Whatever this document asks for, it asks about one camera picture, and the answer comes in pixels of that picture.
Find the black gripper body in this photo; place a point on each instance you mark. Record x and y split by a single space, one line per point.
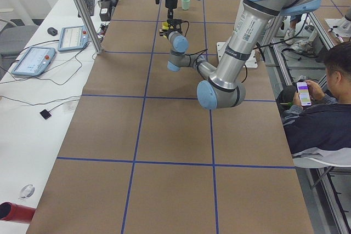
170 4
165 30

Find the yellow cup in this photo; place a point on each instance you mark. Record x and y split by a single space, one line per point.
165 26

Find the green cup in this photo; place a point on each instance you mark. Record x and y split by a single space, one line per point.
185 4

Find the black keyboard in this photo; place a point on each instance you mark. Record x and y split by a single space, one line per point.
90 4

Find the far teach pendant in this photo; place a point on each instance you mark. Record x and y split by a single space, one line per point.
73 38

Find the teach pendant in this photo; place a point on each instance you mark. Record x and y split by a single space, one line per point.
34 62
73 38

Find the black computer mouse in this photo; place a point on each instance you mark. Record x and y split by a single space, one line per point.
52 31

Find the brown paper table mat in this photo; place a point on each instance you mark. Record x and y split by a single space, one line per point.
142 156

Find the smartphone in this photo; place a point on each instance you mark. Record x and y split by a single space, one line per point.
303 91

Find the near teach pendant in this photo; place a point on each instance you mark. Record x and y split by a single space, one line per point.
34 62

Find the small black usb box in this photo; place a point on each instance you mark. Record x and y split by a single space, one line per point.
45 114

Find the seated person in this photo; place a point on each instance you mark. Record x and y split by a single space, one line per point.
321 131

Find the red cylinder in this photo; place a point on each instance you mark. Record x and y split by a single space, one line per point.
16 213

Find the aluminium frame post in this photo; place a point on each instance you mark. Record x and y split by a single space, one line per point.
83 11

